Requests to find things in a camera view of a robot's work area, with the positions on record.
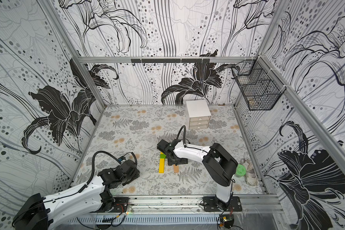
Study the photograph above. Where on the black wall mounted bar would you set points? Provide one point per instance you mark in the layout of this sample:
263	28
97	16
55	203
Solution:
170	60

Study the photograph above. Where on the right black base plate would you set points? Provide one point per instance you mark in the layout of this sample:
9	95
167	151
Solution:
213	204

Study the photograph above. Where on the small electronics board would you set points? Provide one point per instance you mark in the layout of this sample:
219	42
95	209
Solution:
226	222

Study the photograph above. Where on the black wire basket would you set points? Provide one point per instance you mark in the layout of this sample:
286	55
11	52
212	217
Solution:
257	88

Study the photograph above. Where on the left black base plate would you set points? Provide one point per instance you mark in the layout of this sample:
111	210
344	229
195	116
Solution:
119	204

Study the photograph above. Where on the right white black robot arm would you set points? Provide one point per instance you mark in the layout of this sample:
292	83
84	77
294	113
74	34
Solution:
220	165

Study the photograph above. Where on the green round lid container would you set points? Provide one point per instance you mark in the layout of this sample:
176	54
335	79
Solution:
240	170

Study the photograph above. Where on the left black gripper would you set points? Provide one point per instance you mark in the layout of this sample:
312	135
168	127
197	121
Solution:
136	174

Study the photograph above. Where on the white slotted cable duct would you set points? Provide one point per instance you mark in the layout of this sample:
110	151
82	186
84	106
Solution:
147	219

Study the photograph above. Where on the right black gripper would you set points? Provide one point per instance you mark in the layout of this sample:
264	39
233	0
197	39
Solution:
177	156

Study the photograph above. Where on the crumpled beige cloth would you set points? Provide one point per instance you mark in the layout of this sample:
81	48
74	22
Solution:
250	176

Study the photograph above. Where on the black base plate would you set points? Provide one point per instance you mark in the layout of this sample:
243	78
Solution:
119	204
213	204

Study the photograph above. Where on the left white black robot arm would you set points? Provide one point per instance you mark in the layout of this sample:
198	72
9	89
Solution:
47	212

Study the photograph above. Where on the white mini drawer cabinet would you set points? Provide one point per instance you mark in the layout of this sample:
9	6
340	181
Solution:
198	114

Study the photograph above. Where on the natural wood building block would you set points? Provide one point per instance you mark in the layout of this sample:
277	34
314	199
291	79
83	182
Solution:
176	169

